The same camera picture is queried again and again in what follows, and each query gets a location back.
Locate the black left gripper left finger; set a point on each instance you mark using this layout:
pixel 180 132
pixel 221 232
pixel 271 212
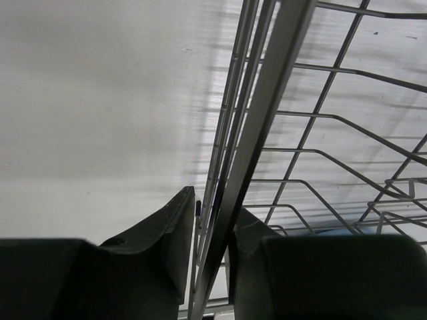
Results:
pixel 140 273

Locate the grey wire dish rack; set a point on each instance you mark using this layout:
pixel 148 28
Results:
pixel 346 152

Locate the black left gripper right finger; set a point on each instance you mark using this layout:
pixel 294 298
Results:
pixel 324 277

